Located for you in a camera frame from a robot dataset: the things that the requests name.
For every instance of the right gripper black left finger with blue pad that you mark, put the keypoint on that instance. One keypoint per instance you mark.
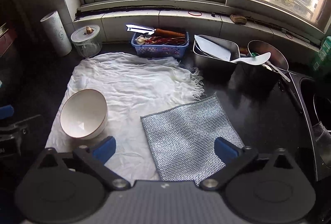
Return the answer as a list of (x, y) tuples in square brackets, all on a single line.
[(92, 160)]

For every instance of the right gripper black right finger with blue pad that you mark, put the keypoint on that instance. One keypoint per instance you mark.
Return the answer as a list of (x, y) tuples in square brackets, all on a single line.
[(235, 159)]

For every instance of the white ceramic bowl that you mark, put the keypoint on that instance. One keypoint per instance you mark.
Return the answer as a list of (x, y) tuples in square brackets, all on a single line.
[(84, 115)]

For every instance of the silver mesh scouring cloth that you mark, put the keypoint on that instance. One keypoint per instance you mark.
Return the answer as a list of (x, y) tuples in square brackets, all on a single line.
[(181, 139)]

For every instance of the white cotton cloth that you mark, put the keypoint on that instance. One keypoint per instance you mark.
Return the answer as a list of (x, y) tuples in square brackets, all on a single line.
[(133, 87)]

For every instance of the steel spoon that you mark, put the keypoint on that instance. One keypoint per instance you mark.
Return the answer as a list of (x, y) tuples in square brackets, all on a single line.
[(268, 63)]

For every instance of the steel sink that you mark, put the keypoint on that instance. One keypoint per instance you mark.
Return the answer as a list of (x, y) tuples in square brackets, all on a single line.
[(314, 111)]

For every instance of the white rice paddle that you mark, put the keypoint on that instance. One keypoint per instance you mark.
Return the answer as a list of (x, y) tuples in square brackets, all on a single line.
[(254, 60)]

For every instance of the red rice cooker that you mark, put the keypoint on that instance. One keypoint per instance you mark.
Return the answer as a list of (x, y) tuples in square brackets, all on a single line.
[(7, 37)]

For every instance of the square steel tray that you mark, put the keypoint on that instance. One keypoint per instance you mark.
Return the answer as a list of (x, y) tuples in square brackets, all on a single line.
[(205, 61)]

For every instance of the white cutting board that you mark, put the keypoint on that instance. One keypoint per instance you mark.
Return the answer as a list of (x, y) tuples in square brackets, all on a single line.
[(213, 49)]

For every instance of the white paper towel roll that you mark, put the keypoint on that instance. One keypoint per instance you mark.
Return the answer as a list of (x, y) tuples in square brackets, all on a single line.
[(55, 32)]

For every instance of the glass jar with lid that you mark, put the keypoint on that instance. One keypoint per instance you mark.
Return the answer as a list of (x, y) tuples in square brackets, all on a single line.
[(87, 41)]

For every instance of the blue plastic basket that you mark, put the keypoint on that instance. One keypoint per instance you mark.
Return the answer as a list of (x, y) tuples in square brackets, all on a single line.
[(160, 47)]

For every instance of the green dish soap bottle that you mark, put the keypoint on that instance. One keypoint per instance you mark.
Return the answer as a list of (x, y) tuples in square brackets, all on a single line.
[(321, 63)]

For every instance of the brown scrub sponge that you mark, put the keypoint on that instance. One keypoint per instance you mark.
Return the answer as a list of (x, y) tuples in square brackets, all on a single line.
[(237, 19)]

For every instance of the red rubber band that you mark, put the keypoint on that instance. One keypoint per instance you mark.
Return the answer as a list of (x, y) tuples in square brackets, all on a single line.
[(195, 13)]

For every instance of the brown handled peeler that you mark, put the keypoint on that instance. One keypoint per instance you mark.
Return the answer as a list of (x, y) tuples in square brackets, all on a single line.
[(153, 31)]

